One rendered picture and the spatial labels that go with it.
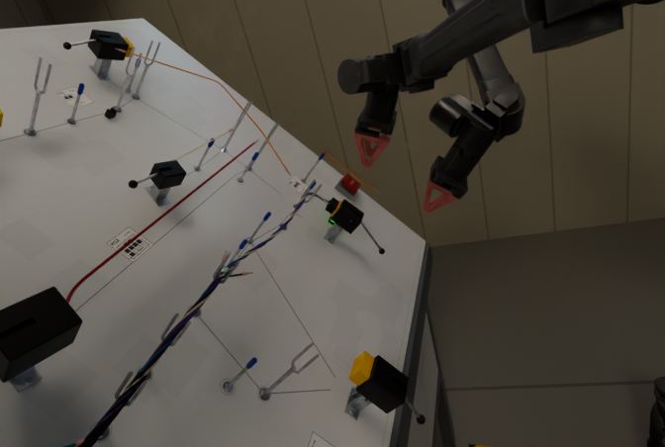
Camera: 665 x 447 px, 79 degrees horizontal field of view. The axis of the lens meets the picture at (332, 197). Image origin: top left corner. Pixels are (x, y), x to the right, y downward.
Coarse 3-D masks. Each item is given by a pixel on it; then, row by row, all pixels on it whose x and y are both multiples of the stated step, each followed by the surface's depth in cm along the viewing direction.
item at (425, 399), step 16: (432, 352) 126; (432, 368) 124; (416, 384) 100; (432, 384) 121; (416, 400) 98; (432, 400) 118; (416, 416) 96; (432, 416) 116; (416, 432) 95; (432, 432) 113
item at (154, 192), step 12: (156, 168) 67; (168, 168) 69; (180, 168) 70; (132, 180) 64; (144, 180) 66; (156, 180) 68; (168, 180) 68; (180, 180) 70; (156, 192) 71; (156, 204) 71; (168, 204) 72
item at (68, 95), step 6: (60, 90) 77; (66, 90) 77; (72, 90) 78; (60, 96) 76; (66, 96) 76; (72, 96) 77; (84, 96) 79; (66, 102) 75; (72, 102) 76; (84, 102) 78; (90, 102) 79
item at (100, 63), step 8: (96, 32) 80; (104, 32) 82; (112, 32) 83; (96, 40) 80; (104, 40) 80; (112, 40) 81; (120, 40) 83; (96, 48) 80; (104, 48) 80; (112, 48) 82; (96, 56) 81; (104, 56) 82; (112, 56) 83; (120, 56) 84; (96, 64) 85; (104, 64) 84; (96, 72) 85; (104, 72) 86
